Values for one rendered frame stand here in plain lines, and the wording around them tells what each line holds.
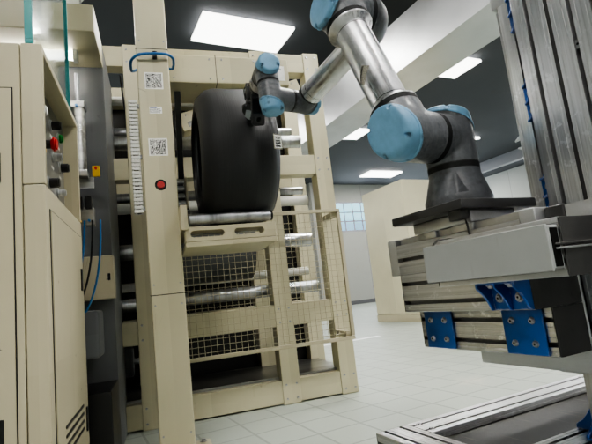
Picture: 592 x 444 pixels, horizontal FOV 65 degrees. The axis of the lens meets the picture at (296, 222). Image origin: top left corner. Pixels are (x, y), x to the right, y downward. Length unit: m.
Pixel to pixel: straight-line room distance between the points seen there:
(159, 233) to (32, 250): 0.75
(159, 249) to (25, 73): 0.83
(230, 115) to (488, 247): 1.26
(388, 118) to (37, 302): 0.90
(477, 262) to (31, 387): 0.99
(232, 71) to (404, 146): 1.60
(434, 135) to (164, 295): 1.25
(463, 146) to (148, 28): 1.53
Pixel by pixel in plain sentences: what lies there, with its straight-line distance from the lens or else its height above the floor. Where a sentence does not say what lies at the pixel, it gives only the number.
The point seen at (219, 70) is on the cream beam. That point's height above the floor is 1.71.
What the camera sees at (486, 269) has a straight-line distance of 0.83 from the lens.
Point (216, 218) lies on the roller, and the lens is 1.86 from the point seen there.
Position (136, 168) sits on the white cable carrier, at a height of 1.13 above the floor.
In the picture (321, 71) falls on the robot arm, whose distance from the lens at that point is 1.49.
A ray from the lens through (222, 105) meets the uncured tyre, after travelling 1.89.
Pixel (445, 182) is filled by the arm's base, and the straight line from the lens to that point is 1.07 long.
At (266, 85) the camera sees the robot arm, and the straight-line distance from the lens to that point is 1.54.
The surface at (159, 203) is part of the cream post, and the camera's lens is 1.93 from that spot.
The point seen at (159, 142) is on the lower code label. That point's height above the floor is 1.24.
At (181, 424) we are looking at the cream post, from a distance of 1.94.
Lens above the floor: 0.57
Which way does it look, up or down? 9 degrees up
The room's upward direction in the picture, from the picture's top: 6 degrees counter-clockwise
